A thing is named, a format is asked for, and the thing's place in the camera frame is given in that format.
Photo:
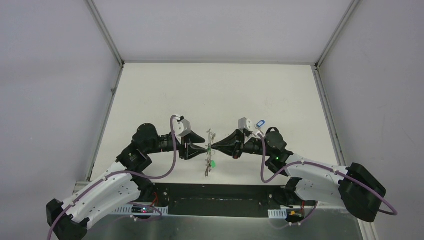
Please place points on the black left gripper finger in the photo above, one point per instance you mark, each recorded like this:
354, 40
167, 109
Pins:
193, 151
194, 138

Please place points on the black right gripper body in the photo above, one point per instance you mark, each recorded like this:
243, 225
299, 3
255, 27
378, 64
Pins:
252, 146

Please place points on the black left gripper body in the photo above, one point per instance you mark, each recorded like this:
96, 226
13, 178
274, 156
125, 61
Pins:
185, 148

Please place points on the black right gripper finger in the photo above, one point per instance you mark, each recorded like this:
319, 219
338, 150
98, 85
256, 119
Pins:
230, 149
230, 141

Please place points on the grey perforated key organizer plate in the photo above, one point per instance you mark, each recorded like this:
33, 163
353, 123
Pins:
210, 141

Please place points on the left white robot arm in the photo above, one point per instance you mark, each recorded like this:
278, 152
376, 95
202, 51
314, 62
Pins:
124, 181

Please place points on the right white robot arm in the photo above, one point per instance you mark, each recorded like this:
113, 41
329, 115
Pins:
351, 187

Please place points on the blue tagged key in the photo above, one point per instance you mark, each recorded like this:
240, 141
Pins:
260, 124

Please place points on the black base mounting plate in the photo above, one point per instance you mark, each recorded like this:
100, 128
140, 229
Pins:
214, 200

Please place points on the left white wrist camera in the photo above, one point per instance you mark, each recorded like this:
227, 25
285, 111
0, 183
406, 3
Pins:
181, 126

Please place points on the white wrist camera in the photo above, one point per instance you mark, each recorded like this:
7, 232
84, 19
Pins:
249, 127
181, 126

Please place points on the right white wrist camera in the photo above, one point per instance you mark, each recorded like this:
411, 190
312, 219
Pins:
249, 127

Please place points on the right white cable duct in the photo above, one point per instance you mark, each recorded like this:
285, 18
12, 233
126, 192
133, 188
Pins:
277, 213

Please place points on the white cable duct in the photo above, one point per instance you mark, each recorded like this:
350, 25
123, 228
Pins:
136, 210
277, 213

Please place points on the left white cable duct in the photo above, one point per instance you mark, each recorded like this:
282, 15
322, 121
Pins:
136, 210

